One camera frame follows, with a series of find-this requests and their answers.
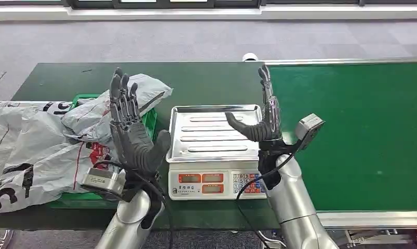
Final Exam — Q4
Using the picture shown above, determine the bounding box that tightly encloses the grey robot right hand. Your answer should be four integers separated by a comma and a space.
224, 64, 283, 143

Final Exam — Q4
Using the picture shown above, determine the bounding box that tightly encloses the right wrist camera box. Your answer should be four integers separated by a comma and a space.
294, 113, 326, 152

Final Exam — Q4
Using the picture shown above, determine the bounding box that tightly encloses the white electronic scale steel tray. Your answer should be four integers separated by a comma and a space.
166, 104, 268, 201

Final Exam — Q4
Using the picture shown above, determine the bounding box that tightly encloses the grey parcel dark stripe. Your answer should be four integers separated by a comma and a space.
61, 73, 174, 146

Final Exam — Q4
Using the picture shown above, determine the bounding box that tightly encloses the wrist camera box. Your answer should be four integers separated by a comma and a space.
80, 167, 126, 202
294, 113, 326, 152

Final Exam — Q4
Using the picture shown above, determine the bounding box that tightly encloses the large grey parcel dark seam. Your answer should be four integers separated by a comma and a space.
0, 103, 71, 193

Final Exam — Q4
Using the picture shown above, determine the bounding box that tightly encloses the white cable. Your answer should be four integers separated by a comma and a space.
256, 231, 286, 249

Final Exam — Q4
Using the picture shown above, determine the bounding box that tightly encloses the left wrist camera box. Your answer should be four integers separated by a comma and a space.
80, 167, 126, 202

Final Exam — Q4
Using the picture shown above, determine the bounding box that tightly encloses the green plastic crate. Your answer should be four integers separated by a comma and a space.
49, 93, 158, 210

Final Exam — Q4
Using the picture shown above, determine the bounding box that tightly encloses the green belt conveyor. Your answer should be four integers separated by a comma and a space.
263, 58, 417, 249

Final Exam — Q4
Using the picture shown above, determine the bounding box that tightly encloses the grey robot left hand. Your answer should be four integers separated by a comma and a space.
108, 67, 172, 176

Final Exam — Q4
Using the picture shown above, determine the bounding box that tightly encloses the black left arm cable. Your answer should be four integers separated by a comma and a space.
91, 160, 174, 249

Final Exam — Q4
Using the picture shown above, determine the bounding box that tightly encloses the white parcel red logo barcode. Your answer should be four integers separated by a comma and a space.
0, 135, 124, 215

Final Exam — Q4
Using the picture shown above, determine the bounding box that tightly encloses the white round cap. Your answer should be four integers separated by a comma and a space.
241, 52, 260, 63

